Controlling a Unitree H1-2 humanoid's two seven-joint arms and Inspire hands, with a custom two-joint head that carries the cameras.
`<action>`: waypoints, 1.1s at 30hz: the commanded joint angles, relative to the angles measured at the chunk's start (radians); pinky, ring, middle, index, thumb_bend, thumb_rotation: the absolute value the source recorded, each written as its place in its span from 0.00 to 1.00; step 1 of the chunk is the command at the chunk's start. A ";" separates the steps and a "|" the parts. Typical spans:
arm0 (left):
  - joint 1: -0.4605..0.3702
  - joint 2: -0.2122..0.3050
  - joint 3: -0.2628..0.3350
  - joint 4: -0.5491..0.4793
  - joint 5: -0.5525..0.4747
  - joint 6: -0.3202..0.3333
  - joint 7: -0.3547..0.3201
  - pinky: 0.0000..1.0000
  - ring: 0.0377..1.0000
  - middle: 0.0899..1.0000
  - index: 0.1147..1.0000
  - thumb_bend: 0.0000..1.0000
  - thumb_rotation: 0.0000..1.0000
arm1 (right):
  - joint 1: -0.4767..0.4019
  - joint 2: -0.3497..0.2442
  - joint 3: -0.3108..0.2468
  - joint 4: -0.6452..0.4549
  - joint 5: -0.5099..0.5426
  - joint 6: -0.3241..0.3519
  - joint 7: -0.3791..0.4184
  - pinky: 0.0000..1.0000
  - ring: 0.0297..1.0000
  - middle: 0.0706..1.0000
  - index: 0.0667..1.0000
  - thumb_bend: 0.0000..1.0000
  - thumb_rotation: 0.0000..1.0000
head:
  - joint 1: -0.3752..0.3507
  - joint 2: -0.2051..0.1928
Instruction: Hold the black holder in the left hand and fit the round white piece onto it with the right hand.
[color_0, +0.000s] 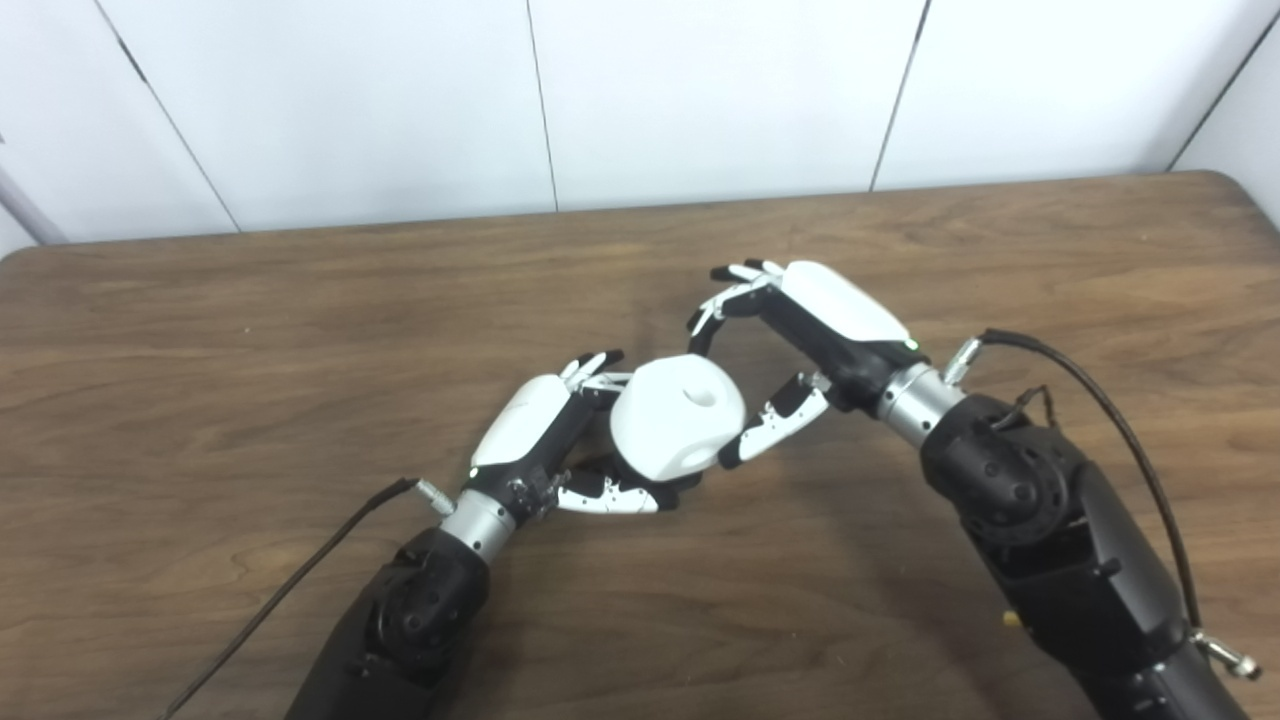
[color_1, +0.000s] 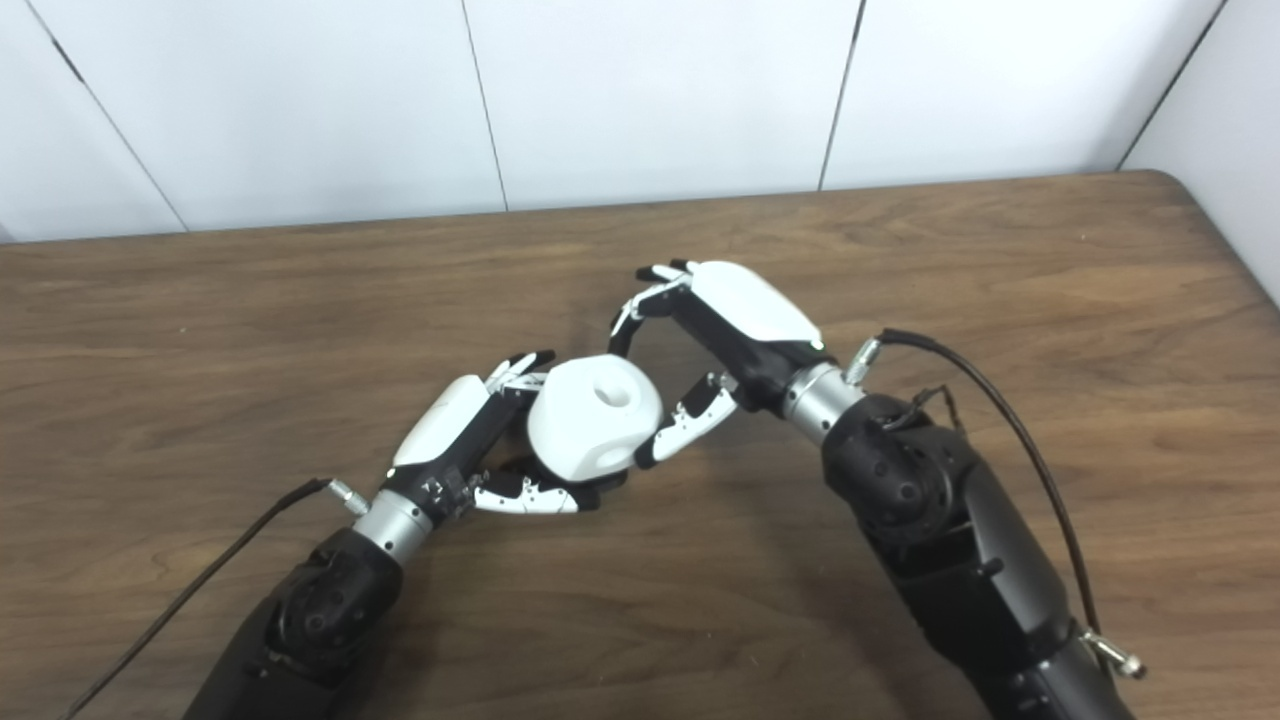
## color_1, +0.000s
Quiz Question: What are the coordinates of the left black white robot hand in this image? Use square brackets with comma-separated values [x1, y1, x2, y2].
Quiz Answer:
[385, 350, 631, 521]

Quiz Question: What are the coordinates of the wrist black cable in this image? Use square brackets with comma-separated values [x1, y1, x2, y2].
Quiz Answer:
[845, 328, 1146, 681]
[60, 478, 369, 720]

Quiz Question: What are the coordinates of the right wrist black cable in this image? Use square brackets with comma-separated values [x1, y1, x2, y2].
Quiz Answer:
[845, 328, 1146, 681]

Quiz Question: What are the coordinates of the round white plastic piece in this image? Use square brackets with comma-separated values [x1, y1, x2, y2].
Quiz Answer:
[527, 354, 664, 483]

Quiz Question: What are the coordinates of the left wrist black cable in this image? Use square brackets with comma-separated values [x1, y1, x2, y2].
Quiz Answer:
[60, 478, 369, 720]

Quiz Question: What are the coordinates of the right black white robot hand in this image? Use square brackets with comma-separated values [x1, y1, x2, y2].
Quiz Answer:
[607, 260, 826, 471]

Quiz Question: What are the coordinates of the black plastic holder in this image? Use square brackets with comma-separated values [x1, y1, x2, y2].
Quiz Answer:
[495, 455, 629, 496]

